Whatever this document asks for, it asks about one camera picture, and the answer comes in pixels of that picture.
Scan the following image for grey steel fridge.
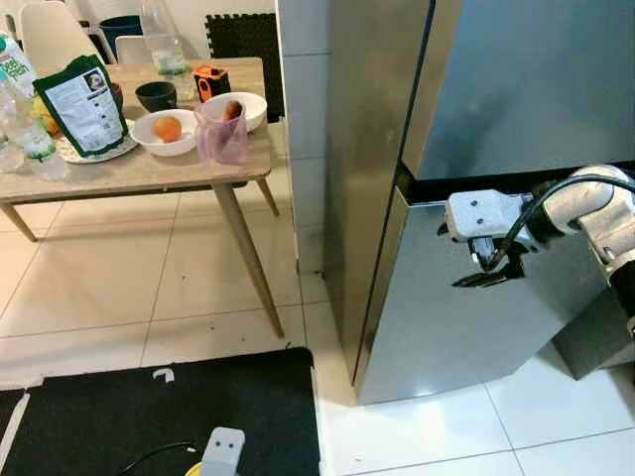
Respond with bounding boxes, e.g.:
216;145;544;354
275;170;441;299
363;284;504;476
325;0;635;406

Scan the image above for white bowl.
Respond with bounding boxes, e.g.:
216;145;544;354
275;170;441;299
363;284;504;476
131;109;199;158
198;91;269;135

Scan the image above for pink plastic jug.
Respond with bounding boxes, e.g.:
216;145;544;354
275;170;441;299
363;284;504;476
193;99;249;167

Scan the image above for black foam panel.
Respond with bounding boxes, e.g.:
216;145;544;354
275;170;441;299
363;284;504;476
205;12;286;122

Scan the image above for orange and black mug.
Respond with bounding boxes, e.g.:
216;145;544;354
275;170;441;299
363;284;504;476
193;65;231;103

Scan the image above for orange fruit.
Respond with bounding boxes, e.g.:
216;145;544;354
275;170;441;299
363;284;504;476
152;116;184;144

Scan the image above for black bowl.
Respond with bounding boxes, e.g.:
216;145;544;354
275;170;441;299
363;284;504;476
136;81;179;113

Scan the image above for patterned plate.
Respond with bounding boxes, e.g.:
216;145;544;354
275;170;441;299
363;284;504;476
52;119;140;165

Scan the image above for tall clear bottle teal cap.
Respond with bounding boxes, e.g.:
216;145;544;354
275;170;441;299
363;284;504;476
139;0;190;100

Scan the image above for black floor mat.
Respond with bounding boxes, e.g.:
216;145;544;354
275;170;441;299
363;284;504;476
0;347;320;476

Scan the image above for light grey chair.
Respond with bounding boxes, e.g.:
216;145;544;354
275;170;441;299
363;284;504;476
114;36;155;65

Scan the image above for green snack bag white label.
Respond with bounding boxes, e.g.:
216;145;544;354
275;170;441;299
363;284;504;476
33;55;130;160

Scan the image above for dark blue bin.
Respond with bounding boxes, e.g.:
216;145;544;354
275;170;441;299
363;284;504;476
97;15;145;56

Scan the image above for long white tape strip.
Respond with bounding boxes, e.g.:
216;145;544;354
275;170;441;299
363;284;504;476
0;392;31;472

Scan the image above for white chair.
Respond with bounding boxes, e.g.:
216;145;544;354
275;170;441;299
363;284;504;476
18;0;105;75

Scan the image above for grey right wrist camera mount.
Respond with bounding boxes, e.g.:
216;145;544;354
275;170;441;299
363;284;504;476
444;190;537;242

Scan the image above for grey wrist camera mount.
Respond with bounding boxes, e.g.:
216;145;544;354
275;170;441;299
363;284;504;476
201;426;246;476
444;190;537;242

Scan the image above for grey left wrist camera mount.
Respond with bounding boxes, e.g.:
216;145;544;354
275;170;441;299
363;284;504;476
201;426;246;476

